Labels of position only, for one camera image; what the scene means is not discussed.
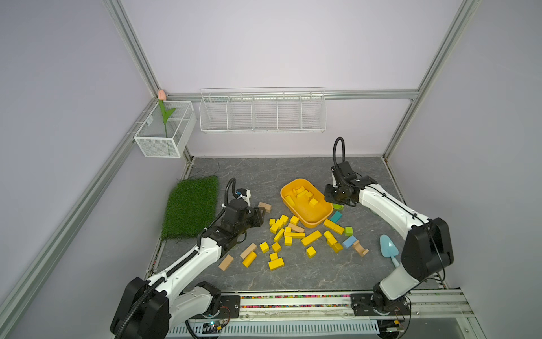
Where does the green artificial grass mat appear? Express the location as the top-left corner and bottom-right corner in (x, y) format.
(161, 176), (219, 240)

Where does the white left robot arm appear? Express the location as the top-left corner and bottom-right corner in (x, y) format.
(110, 198), (266, 338)

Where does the teal block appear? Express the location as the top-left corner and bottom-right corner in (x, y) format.
(330, 210), (342, 223)

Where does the green small cube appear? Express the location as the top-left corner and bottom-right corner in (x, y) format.
(344, 227), (354, 237)

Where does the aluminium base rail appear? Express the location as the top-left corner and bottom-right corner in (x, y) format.
(113, 290), (467, 339)

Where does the pink artificial tulip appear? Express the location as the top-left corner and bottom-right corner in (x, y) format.
(158, 90), (176, 138)

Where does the natural wood long block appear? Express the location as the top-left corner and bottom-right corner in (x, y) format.
(240, 243), (257, 260)

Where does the yellow plastic tub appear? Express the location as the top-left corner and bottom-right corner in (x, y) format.
(280, 178), (334, 228)

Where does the yellow small cube right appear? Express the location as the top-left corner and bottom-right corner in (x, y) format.
(306, 247), (316, 258)

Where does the light blue plastic scoop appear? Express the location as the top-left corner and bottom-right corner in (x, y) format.
(380, 234), (399, 268)

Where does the yellow flat horizontal block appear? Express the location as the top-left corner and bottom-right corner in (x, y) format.
(284, 232), (306, 240)

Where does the white mesh corner basket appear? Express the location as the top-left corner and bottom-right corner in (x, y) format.
(134, 100), (197, 158)

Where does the natural wood arch block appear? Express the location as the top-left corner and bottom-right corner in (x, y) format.
(352, 240), (369, 257)

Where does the light blue block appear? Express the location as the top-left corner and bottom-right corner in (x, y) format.
(342, 235), (357, 248)

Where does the natural wood block lower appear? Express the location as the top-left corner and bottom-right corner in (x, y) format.
(219, 254), (234, 271)

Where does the natural wood centre block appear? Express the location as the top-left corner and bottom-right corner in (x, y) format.
(288, 223), (305, 233)

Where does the yellow block front long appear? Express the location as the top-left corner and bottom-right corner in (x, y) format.
(242, 251), (257, 268)

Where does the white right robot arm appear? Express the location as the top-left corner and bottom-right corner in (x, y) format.
(325, 161), (454, 315)

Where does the white wire shelf basket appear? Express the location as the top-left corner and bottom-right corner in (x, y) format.
(199, 87), (327, 134)

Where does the yellow block bottom wide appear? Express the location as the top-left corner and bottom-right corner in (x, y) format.
(268, 258), (285, 271)

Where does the yellow long block by tub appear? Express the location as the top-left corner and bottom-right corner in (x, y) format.
(323, 219), (344, 235)

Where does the yellow arch block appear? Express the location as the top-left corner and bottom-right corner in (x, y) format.
(293, 186), (306, 195)

